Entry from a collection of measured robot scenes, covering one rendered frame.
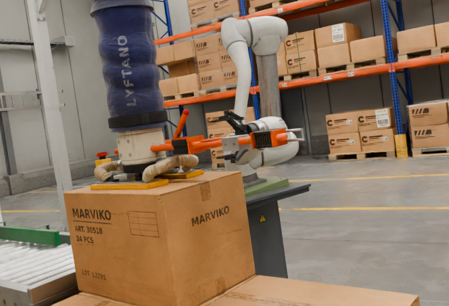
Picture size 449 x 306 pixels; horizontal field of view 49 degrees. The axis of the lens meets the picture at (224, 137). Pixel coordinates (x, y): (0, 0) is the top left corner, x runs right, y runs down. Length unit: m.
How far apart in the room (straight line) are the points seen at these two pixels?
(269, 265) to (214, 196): 0.93
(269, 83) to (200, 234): 1.01
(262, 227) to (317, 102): 8.28
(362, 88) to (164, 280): 8.96
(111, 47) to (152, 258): 0.76
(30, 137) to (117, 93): 10.91
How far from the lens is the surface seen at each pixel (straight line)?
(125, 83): 1.82
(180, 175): 1.85
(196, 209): 1.67
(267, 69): 2.42
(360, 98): 10.36
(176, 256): 1.62
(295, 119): 10.85
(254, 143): 1.50
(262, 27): 2.36
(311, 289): 1.73
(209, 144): 1.62
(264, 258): 2.56
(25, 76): 12.88
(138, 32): 1.86
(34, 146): 12.75
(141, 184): 1.73
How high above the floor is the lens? 1.17
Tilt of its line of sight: 3 degrees down
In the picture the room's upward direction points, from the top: 8 degrees counter-clockwise
